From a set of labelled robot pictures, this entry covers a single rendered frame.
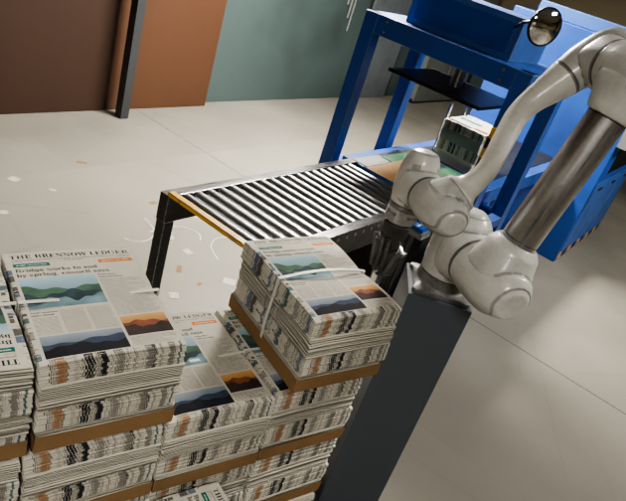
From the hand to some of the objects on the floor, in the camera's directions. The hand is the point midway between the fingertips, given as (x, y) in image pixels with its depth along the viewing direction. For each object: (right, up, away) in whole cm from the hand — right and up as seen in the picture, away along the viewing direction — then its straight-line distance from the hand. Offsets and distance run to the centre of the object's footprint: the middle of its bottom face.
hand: (375, 280), depth 181 cm
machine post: (-29, +2, +210) cm, 212 cm away
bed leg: (-96, -36, +97) cm, 141 cm away
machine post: (+72, -28, +218) cm, 231 cm away
